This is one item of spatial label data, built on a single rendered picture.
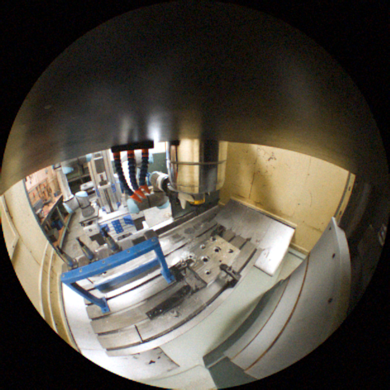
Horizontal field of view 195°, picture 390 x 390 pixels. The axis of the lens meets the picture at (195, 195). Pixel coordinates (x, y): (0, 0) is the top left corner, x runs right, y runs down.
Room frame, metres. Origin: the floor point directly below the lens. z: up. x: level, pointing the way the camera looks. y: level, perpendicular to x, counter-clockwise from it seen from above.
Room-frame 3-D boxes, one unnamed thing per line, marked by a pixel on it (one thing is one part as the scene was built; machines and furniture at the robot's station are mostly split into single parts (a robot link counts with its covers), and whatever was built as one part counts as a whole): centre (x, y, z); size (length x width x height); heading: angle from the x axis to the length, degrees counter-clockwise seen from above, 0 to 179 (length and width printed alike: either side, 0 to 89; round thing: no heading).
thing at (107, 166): (1.02, 1.04, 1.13); 0.26 x 0.26 x 1.80; 40
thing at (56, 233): (0.87, 3.32, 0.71); 2.21 x 0.95 x 1.43; 40
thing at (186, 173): (0.31, 0.00, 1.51); 0.16 x 0.16 x 0.12
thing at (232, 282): (0.26, -0.18, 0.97); 0.13 x 0.03 x 0.15; 41
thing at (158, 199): (0.51, 0.19, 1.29); 0.11 x 0.08 x 0.11; 127
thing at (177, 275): (0.31, 0.06, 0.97); 0.13 x 0.03 x 0.15; 131
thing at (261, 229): (0.75, -0.51, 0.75); 0.89 x 0.67 x 0.26; 41
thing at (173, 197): (0.41, 0.08, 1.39); 0.12 x 0.08 x 0.09; 41
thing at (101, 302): (0.00, 0.49, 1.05); 0.10 x 0.05 x 0.30; 41
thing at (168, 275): (0.29, 0.16, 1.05); 0.10 x 0.05 x 0.30; 41
